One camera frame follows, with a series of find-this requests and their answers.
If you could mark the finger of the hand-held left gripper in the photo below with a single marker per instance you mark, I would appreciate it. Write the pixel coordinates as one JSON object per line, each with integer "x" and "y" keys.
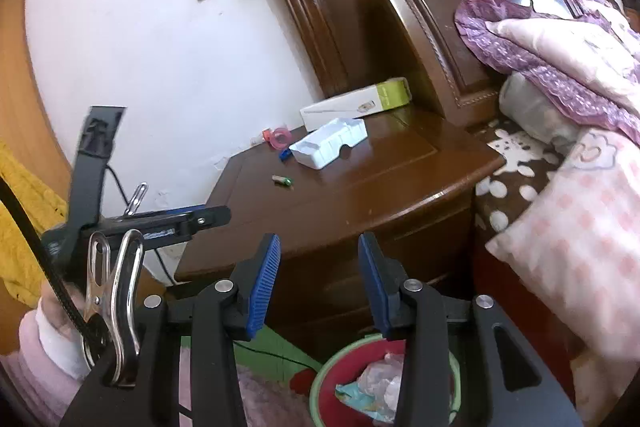
{"x": 190, "y": 219}

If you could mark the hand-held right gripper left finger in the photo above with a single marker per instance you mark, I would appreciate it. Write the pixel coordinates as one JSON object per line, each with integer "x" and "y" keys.
{"x": 265, "y": 282}

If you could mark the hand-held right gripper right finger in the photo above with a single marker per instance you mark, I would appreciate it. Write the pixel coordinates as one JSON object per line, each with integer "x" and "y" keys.
{"x": 372, "y": 282}

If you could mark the clear plastic bag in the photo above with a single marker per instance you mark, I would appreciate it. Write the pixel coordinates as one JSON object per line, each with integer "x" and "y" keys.
{"x": 380, "y": 374}

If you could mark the green battery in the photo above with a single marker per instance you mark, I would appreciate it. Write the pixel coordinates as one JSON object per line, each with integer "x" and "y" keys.
{"x": 282, "y": 181}

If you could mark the green rimmed red trash bin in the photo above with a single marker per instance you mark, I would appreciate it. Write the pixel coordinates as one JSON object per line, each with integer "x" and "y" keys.
{"x": 330, "y": 382}

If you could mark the teal diaper package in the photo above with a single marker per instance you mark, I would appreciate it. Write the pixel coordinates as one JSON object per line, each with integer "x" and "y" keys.
{"x": 360, "y": 394}

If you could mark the small blue plastic item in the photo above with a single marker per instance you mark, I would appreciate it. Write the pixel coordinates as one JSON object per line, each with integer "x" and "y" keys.
{"x": 285, "y": 155}

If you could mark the white plastic tray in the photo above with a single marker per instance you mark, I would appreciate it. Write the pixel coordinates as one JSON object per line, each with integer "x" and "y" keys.
{"x": 325, "y": 154}

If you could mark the white and green carton box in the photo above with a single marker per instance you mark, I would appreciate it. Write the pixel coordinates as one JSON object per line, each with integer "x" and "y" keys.
{"x": 350, "y": 107}

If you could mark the person's left forearm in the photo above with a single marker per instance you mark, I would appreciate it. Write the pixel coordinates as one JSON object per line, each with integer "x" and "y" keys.
{"x": 40, "y": 367}

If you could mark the yellow cloth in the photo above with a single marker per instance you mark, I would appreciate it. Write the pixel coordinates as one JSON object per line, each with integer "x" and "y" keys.
{"x": 15, "y": 267}

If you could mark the brown wooden nightstand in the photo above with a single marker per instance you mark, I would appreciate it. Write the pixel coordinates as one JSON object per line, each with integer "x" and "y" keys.
{"x": 375, "y": 177}

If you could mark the clear plastic bottle red label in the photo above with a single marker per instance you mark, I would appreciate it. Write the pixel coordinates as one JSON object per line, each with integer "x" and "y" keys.
{"x": 259, "y": 138}

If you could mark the pink rug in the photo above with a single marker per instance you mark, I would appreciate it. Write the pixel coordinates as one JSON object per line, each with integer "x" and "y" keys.
{"x": 270, "y": 402}

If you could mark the dark red bed skirt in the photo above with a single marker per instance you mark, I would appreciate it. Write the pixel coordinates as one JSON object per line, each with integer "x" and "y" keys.
{"x": 510, "y": 297}

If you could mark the orange wooden door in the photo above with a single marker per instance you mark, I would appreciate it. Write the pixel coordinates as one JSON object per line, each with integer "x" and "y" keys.
{"x": 20, "y": 82}

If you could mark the brown polka dot blanket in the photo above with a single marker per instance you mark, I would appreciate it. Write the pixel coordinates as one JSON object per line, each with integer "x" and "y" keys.
{"x": 515, "y": 177}

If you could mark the pink checked cartoon quilt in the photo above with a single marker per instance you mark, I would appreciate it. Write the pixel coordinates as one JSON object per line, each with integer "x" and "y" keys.
{"x": 590, "y": 232}

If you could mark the grey pillow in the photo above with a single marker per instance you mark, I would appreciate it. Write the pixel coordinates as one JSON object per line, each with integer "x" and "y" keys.
{"x": 525, "y": 107}

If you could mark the dark wooden headboard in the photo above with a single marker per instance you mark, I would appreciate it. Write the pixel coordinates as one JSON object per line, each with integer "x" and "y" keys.
{"x": 350, "y": 7}

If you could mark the purple ruffled pink pillow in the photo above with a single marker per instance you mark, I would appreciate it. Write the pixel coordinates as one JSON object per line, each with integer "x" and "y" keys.
{"x": 550, "y": 52}

